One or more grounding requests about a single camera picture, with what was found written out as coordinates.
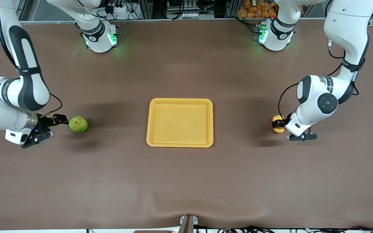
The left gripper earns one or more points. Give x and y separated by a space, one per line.
287 120

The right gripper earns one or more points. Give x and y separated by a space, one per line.
44 123

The yellow potato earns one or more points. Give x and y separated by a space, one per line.
278 130

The green apple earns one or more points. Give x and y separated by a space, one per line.
78 124

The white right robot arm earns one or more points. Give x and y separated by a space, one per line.
28 87

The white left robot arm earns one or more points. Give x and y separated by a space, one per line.
319 97

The yellow plastic tray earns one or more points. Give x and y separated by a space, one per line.
180 123

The brown table cover mat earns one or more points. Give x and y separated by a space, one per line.
186 181

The white power strip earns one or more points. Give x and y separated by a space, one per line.
120 14

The aluminium frame post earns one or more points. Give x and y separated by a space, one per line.
145 9
231 9

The metal clamp bracket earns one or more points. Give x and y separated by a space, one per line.
188 223

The silver table edge rail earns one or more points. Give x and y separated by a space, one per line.
189 20

